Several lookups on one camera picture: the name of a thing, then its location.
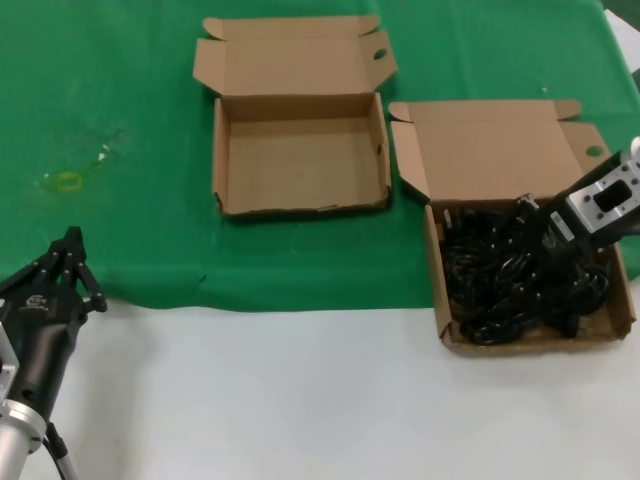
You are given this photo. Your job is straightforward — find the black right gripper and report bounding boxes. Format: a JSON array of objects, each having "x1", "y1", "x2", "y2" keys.
[{"x1": 537, "y1": 151, "x2": 640, "y2": 266}]

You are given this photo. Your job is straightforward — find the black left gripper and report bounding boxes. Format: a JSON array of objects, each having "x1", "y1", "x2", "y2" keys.
[{"x1": 0, "y1": 227, "x2": 109, "y2": 417}]

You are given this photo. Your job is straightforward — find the black power cable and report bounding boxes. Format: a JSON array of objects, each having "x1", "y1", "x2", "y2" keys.
[
  {"x1": 559, "y1": 254, "x2": 612, "y2": 321},
  {"x1": 499, "y1": 193, "x2": 551, "y2": 239},
  {"x1": 457, "y1": 292, "x2": 594, "y2": 347},
  {"x1": 440, "y1": 208, "x2": 506, "y2": 274},
  {"x1": 444, "y1": 264, "x2": 501, "y2": 321},
  {"x1": 492, "y1": 234, "x2": 556, "y2": 301}
]

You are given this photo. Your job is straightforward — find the torn-edged brown cardboard box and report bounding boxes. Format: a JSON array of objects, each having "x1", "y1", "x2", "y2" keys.
[{"x1": 192, "y1": 14, "x2": 399, "y2": 217}]

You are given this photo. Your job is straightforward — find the green table cloth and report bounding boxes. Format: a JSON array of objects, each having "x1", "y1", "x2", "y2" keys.
[{"x1": 0, "y1": 0, "x2": 640, "y2": 315}]

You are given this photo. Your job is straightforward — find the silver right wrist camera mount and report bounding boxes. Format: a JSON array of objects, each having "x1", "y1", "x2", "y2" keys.
[{"x1": 568, "y1": 158, "x2": 640, "y2": 236}]

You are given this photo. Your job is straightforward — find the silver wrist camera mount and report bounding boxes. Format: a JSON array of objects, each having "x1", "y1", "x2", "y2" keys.
[
  {"x1": 568, "y1": 158, "x2": 640, "y2": 236},
  {"x1": 0, "y1": 294, "x2": 22, "y2": 401}
]

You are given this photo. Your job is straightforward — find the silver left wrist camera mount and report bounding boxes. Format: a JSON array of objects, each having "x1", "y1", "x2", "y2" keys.
[{"x1": 0, "y1": 294, "x2": 22, "y2": 401}]

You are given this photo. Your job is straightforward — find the grey left arm cable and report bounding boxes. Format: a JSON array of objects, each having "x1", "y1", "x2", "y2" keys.
[{"x1": 43, "y1": 422, "x2": 80, "y2": 480}]

